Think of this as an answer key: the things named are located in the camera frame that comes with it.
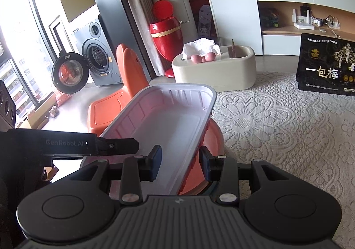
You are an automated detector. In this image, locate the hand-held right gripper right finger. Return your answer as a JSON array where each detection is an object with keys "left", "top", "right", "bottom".
[{"left": 199, "top": 146, "right": 290, "bottom": 205}]

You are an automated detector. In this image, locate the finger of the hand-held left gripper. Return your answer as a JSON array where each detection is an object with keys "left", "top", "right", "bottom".
[{"left": 96, "top": 138, "right": 140, "bottom": 155}]

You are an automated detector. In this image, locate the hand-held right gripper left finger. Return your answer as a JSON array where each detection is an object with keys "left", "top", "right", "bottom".
[{"left": 71, "top": 145, "right": 163, "bottom": 205}]

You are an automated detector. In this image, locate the white and red rectangular tray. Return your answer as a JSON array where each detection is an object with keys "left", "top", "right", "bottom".
[{"left": 83, "top": 84, "right": 226, "bottom": 197}]

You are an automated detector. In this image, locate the red package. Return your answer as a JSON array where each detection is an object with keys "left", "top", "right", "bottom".
[{"left": 55, "top": 91, "right": 71, "bottom": 107}]

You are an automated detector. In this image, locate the round washing machine door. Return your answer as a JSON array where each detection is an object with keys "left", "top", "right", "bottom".
[{"left": 51, "top": 53, "right": 91, "bottom": 95}]

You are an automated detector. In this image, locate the orange plastic chair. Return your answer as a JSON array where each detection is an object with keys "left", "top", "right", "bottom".
[{"left": 87, "top": 44, "right": 150, "bottom": 134}]

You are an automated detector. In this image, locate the white lace tablecloth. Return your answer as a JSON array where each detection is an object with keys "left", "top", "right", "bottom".
[{"left": 205, "top": 71, "right": 355, "bottom": 211}]

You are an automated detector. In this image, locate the cream tissue box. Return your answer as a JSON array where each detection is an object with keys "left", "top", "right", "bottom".
[{"left": 171, "top": 45, "right": 256, "bottom": 92}]

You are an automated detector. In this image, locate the grey washing machine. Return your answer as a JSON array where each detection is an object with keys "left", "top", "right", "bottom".
[{"left": 71, "top": 16, "right": 124, "bottom": 87}]

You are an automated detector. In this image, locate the white tissue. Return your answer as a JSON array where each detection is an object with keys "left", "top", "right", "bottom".
[{"left": 181, "top": 39, "right": 221, "bottom": 59}]

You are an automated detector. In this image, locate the red trash can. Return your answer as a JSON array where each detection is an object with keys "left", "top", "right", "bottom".
[{"left": 149, "top": 0, "right": 183, "bottom": 77}]

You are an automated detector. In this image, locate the beige curtain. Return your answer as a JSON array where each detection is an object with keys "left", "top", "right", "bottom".
[{"left": 115, "top": 0, "right": 167, "bottom": 77}]

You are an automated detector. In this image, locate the patterned skateboard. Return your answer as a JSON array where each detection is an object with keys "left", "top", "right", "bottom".
[{"left": 197, "top": 5, "right": 211, "bottom": 37}]

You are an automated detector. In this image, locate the black snack box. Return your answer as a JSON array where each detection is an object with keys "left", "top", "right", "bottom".
[{"left": 295, "top": 33, "right": 355, "bottom": 97}]

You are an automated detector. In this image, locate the green toy tractor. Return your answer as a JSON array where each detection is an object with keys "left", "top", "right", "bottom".
[{"left": 261, "top": 8, "right": 280, "bottom": 29}]

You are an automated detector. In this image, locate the white router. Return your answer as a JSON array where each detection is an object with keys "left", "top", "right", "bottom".
[{"left": 291, "top": 8, "right": 316, "bottom": 30}]

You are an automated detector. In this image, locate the white power strip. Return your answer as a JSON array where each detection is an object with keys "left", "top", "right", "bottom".
[{"left": 312, "top": 17, "right": 341, "bottom": 30}]

